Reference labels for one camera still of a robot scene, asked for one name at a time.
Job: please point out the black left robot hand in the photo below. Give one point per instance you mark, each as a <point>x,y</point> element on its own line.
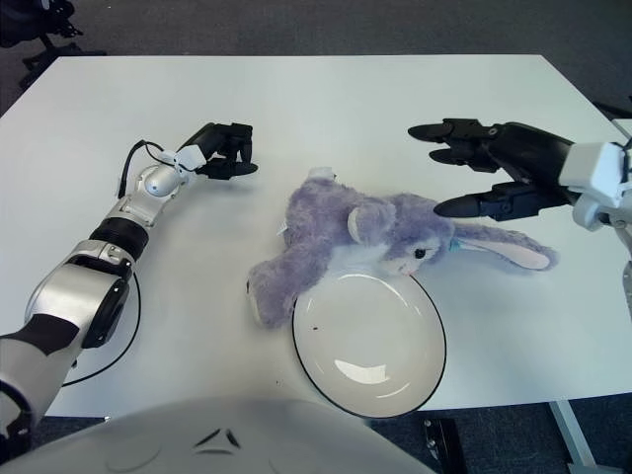
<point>222,138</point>

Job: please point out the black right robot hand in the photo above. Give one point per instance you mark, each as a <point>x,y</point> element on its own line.
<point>533,153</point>

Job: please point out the purple plush bunny doll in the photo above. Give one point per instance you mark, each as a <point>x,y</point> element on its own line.
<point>345,217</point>

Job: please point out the white plate black rim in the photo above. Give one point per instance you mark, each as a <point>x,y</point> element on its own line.
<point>370,336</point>

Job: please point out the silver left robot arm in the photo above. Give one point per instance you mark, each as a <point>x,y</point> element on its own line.
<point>74,286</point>

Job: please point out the white neighbouring table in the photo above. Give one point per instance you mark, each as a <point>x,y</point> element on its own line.
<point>624,129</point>

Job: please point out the black office chair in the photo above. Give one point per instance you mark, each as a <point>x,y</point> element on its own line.
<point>44,34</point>

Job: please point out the white table leg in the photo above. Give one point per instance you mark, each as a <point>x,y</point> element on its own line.
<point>568,429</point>

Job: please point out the grey robot torso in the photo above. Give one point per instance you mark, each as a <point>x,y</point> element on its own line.
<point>197,439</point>

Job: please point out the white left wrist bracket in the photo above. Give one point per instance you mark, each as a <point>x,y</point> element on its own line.
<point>190,158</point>

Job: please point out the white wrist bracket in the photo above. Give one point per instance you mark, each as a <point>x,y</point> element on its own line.
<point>190,158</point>
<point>592,168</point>

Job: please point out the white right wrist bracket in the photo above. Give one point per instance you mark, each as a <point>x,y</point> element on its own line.
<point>592,168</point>

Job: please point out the black table bracket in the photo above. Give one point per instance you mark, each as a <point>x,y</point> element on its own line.
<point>444,439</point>

